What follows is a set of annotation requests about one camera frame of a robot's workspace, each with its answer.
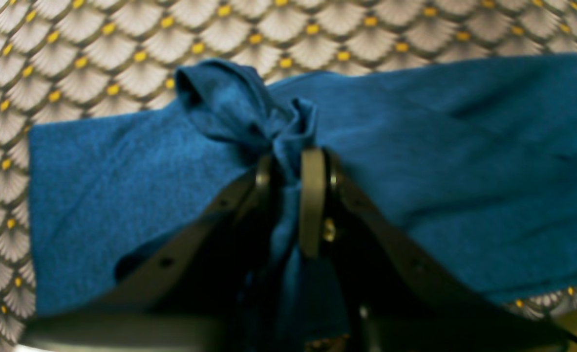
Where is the blue T-shirt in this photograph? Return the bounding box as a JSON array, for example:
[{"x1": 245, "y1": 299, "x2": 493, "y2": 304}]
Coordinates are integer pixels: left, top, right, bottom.
[{"x1": 28, "y1": 54, "x2": 577, "y2": 352}]

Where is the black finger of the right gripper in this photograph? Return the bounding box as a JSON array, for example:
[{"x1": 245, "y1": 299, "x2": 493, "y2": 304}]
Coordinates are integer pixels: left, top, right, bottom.
[{"x1": 299, "y1": 148, "x2": 568, "y2": 352}]

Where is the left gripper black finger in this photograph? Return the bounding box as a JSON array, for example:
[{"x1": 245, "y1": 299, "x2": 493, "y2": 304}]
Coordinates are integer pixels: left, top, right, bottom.
[{"x1": 20, "y1": 155, "x2": 274, "y2": 352}]

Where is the fan-patterned table cloth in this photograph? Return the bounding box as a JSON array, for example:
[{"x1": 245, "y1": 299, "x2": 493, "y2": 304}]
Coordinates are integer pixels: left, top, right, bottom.
[{"x1": 0, "y1": 0, "x2": 577, "y2": 352}]

